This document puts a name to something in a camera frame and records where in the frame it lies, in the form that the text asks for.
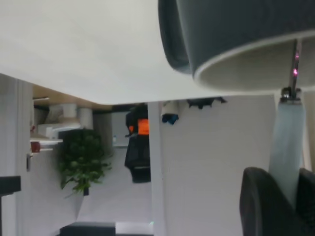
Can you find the orange cloth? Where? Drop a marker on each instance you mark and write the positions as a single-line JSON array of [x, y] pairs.
[[144, 126]]

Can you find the white and blue roll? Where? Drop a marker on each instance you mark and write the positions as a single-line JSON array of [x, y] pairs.
[[170, 114]]

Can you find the black bracket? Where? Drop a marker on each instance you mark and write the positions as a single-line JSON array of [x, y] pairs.
[[204, 102]]

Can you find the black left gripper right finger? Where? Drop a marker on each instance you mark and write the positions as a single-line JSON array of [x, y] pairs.
[[307, 204]]

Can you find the small red cup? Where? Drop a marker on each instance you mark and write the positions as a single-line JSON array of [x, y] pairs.
[[35, 147]]

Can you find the dark grey mug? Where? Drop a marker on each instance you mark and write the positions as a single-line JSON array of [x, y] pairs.
[[221, 24]]

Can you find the black bar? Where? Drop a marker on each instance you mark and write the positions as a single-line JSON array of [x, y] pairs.
[[9, 185]]

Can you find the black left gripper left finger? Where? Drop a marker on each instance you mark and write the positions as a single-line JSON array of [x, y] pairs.
[[263, 209]]

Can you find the black box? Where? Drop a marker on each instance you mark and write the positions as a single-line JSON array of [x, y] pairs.
[[88, 229]]

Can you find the white shelf board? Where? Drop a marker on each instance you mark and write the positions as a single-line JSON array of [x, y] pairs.
[[46, 140]]

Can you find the green potted plant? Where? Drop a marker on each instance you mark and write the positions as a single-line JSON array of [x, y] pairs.
[[83, 157]]

